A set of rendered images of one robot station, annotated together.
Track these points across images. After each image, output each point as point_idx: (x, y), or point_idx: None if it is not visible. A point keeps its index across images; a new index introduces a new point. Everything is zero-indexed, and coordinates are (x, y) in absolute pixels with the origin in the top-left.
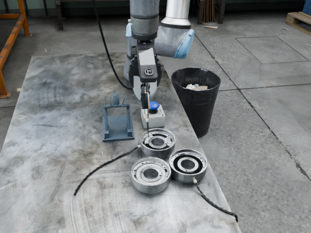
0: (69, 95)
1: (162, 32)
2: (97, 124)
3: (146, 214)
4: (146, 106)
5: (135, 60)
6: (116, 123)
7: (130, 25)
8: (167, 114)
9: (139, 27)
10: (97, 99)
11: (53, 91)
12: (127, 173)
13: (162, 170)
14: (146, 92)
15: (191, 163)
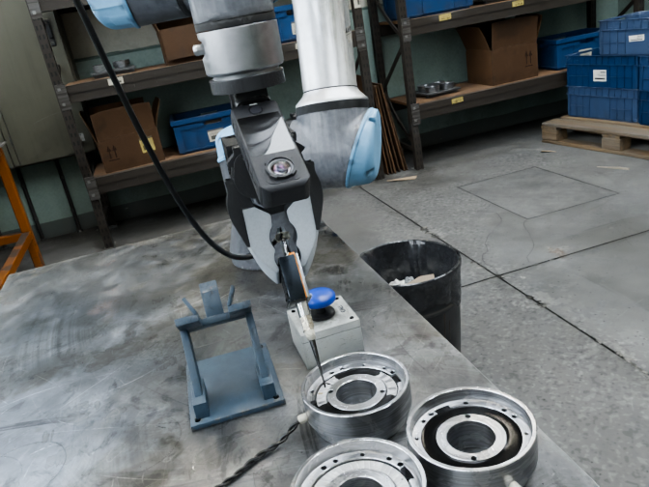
0: (95, 334)
1: (302, 129)
2: (173, 387)
3: None
4: (296, 291)
5: (238, 158)
6: (226, 372)
7: (222, 131)
8: (364, 321)
9: (226, 54)
10: (170, 327)
11: (55, 335)
12: None
13: (395, 476)
14: (289, 253)
15: (479, 432)
